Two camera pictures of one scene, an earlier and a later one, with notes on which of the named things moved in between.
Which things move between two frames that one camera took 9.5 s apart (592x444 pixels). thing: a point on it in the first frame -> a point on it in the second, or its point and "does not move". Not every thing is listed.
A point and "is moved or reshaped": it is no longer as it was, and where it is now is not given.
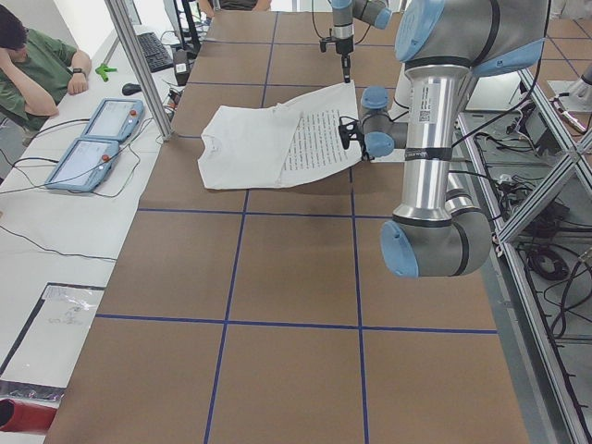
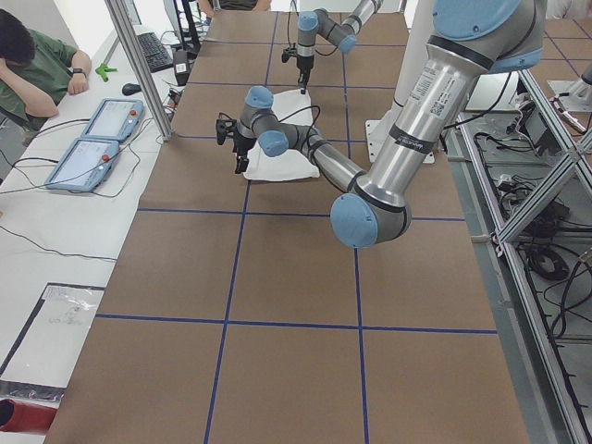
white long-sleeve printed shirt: [277, 145] is moved or reshaped
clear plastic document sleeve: [42, 363] does not move
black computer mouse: [129, 89] does not move
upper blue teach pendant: [115, 119] does not move
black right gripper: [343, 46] -> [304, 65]
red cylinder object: [22, 416] does not move
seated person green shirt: [36, 72] does not move
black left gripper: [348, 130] -> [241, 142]
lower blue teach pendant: [83, 165] does not move
